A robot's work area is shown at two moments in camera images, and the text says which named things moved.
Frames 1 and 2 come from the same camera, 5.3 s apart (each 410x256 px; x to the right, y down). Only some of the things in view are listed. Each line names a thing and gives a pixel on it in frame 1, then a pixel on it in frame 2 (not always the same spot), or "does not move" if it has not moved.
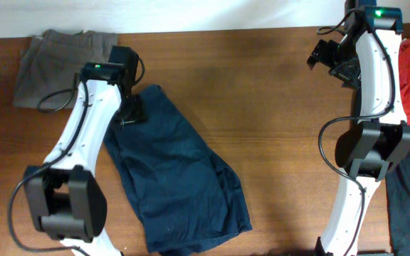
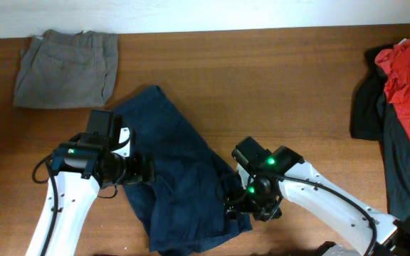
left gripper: [139, 112] to [137, 173]
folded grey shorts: [47, 72] does not move
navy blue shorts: [185, 197] does not move
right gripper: [351, 77] to [269, 210]
